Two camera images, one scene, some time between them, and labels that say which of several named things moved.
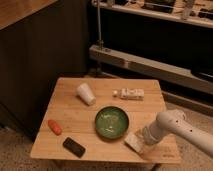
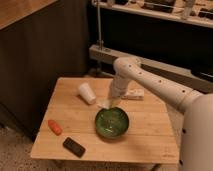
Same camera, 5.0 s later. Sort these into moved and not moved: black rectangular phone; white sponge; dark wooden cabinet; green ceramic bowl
Moved: white sponge
Not moved: dark wooden cabinet; black rectangular phone; green ceramic bowl
